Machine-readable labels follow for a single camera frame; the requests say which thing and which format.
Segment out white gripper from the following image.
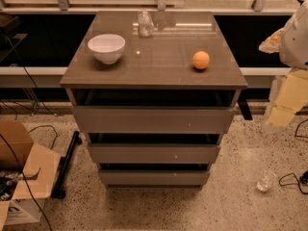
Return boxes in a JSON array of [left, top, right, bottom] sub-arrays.
[[259, 29, 308, 133]]

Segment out grey drawer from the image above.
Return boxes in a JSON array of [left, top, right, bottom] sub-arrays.
[[88, 144, 220, 164], [72, 106, 234, 134], [98, 170, 210, 186]]

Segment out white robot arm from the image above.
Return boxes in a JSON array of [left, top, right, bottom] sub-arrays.
[[259, 0, 308, 133]]

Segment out grey top drawer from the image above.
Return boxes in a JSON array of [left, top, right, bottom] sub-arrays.
[[72, 106, 234, 134]]

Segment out grey drawer cabinet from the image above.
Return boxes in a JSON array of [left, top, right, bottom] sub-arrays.
[[59, 10, 248, 191]]

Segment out grey bottom drawer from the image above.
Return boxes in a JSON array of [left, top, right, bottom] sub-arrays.
[[98, 170, 210, 186]]

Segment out orange fruit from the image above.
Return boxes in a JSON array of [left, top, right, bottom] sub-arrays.
[[192, 51, 210, 70]]

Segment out clear glass on floor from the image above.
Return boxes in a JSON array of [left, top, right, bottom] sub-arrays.
[[256, 170, 277, 193]]

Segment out white ceramic bowl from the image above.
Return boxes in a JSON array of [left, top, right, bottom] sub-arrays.
[[88, 34, 125, 64]]

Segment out metal window railing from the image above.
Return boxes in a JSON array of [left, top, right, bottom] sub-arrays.
[[0, 0, 308, 15]]

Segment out black tripod bar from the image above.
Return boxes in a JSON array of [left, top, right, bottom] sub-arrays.
[[51, 131, 82, 199]]

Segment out brown cardboard box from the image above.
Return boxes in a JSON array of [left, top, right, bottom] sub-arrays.
[[0, 120, 61, 229]]

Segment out black floor cable right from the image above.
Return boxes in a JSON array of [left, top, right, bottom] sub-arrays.
[[278, 118, 308, 195]]

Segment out black floor cable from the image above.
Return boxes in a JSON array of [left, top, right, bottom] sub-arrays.
[[0, 36, 60, 231], [278, 118, 308, 195]]

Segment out black floor cable left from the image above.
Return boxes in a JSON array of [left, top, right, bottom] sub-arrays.
[[0, 36, 60, 231]]

